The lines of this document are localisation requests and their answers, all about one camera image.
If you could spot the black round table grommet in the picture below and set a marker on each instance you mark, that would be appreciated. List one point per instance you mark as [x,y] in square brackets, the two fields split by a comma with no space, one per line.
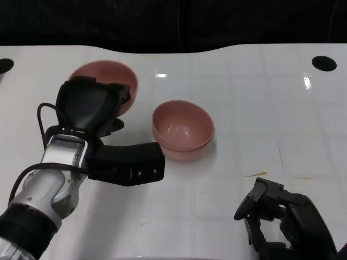
[5,65]
[324,63]

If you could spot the pink bowl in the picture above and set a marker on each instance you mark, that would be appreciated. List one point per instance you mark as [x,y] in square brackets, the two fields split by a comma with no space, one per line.
[184,155]
[108,71]
[184,122]

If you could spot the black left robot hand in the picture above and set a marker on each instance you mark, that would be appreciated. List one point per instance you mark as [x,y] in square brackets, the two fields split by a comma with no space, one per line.
[84,105]

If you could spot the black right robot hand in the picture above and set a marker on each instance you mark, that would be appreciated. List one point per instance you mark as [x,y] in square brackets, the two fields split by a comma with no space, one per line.
[303,222]

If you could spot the black backdrop curtain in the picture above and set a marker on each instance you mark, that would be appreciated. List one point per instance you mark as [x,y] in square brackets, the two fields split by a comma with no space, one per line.
[108,21]

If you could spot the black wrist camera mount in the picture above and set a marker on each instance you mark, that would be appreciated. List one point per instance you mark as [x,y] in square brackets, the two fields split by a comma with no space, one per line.
[127,162]

